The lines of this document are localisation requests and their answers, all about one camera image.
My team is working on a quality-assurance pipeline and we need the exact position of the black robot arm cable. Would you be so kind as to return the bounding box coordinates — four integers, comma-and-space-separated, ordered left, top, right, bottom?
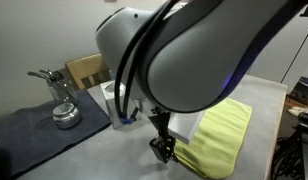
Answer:
114, 0, 182, 126

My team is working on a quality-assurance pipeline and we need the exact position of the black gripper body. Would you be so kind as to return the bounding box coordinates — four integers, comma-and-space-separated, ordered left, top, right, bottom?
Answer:
150, 109, 172, 139

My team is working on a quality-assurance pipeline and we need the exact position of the dark blue cloth mat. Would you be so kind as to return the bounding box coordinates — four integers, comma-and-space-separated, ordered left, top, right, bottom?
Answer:
0, 89, 112, 179

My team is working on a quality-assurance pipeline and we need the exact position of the white tissue box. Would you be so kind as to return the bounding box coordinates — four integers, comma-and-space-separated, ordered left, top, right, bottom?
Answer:
100, 80, 143, 130

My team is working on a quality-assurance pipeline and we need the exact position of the short glass jar metal lid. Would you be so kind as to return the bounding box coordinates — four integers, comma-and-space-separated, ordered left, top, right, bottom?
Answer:
52, 102, 83, 130

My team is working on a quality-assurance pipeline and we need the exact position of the white cabinet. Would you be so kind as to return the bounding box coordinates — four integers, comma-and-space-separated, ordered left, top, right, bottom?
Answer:
247, 11, 308, 93

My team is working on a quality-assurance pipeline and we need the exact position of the yellow-green microfiber towel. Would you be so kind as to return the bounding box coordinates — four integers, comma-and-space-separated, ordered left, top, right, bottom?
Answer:
173, 97, 253, 180

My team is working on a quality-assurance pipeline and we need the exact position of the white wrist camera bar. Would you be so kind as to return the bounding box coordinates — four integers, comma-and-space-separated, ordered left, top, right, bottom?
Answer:
167, 110, 206, 145

